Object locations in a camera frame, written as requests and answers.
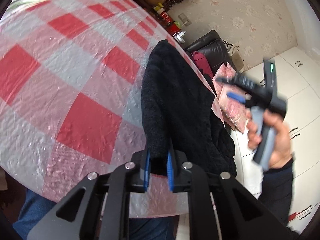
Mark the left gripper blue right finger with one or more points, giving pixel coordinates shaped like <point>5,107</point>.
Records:
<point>178,172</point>

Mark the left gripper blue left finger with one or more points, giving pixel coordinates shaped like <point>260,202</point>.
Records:
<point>141,173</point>

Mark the black pants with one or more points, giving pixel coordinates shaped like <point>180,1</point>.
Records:
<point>177,112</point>

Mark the right forearm dark sleeve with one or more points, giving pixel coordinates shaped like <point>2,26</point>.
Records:
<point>276,192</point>

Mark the person's right hand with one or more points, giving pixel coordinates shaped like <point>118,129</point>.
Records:
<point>269,130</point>

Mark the pink floral cushion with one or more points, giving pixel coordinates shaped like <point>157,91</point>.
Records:
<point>233,112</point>

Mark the white wardrobe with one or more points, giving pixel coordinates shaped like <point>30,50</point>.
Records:
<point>298,83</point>

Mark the magenta cushion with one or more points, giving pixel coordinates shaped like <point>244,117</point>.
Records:
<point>202,64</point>

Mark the black leather armchair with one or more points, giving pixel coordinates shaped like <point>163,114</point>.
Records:
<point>213,48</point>

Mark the colourful cans on nightstand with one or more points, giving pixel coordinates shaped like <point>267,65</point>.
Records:
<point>169,23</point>

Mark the red white checkered tablecloth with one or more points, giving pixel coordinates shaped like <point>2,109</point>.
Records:
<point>71,76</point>

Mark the white charger with cable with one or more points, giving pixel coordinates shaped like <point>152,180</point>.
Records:
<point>179,37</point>

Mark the wall socket plate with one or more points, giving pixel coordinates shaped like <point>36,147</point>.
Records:
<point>184,20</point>

